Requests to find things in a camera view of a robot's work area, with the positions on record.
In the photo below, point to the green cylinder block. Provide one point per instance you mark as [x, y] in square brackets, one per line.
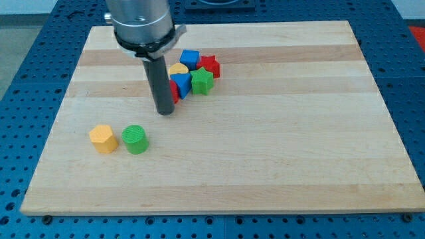
[135, 139]

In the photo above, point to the yellow hexagon block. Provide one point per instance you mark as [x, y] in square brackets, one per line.
[103, 139]

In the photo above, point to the dark mount plate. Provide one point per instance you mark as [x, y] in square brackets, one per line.
[219, 4]

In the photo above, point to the wooden board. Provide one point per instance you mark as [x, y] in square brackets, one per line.
[295, 124]

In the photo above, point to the green star block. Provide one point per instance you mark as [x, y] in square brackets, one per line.
[202, 81]

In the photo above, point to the red star block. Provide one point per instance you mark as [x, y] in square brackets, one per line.
[210, 64]

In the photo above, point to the red round block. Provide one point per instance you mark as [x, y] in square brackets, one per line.
[174, 91]

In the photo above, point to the black clamp ring mount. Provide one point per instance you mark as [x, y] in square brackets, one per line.
[153, 50]

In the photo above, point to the blue triangle block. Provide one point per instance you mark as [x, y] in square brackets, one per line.
[183, 82]

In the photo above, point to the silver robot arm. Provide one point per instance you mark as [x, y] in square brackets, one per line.
[146, 30]

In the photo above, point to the blue cube block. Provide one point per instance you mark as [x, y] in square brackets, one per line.
[190, 59]

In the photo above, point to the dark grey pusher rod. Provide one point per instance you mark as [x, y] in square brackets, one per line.
[159, 85]

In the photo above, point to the yellow heart block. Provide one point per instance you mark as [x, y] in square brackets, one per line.
[178, 68]

